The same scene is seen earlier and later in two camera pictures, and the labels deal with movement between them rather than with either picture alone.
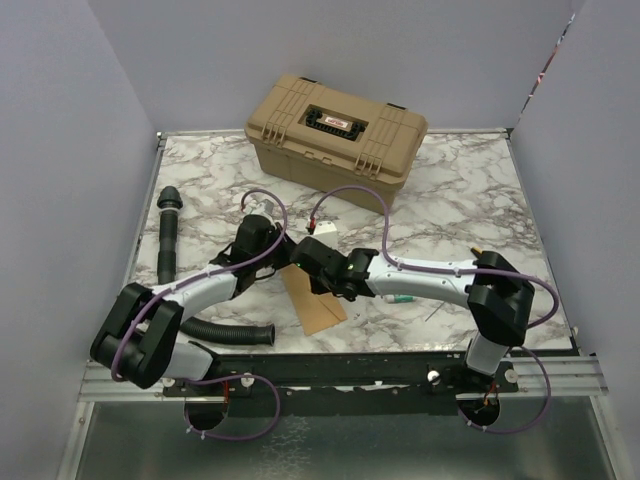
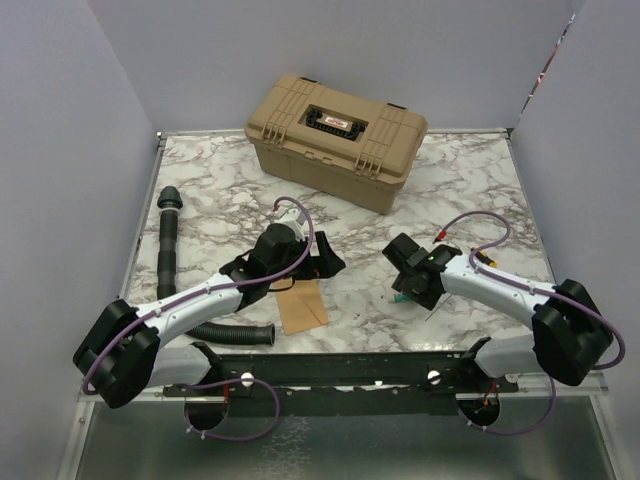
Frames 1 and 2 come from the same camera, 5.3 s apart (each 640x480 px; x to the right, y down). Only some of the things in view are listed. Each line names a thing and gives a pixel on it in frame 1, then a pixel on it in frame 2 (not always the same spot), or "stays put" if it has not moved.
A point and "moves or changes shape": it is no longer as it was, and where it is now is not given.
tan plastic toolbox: x=319 y=139 stays put
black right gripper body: x=320 y=286 -> x=427 y=298
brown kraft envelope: x=315 y=311 moves or changes shape
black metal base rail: x=345 y=383 stays put
